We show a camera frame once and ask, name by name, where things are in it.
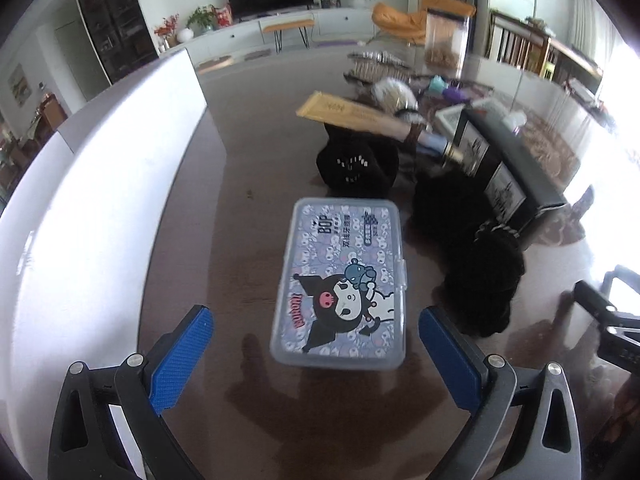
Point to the black fuzzy cloth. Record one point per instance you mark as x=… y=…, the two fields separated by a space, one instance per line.
x=482 y=256

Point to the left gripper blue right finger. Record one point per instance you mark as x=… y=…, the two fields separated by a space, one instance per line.
x=544 y=442

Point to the Kuromi clear plastic box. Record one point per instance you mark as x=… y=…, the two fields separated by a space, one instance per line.
x=342 y=293

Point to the dark display cabinet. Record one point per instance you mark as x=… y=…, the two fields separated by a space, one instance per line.
x=119 y=35

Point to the clear jar with snacks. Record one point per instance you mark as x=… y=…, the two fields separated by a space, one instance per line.
x=446 y=39

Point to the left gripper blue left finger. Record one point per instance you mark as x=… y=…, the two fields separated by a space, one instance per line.
x=85 y=443

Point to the gold cosmetic tube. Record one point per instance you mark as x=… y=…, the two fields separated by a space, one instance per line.
x=333 y=110

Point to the black printed box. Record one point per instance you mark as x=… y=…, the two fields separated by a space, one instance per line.
x=521 y=195

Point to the glass perfume bottle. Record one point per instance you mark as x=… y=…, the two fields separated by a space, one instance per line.
x=432 y=144

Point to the orange lounge chair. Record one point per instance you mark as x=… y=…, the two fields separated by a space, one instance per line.
x=411 y=26

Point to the white storage box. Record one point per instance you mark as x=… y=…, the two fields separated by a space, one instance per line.
x=77 y=239

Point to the white fluffy ball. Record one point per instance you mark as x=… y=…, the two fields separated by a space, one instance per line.
x=394 y=95

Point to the wooden bench stool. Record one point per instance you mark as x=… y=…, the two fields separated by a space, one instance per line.
x=277 y=30

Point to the white TV cabinet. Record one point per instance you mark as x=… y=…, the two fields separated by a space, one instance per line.
x=295 y=30

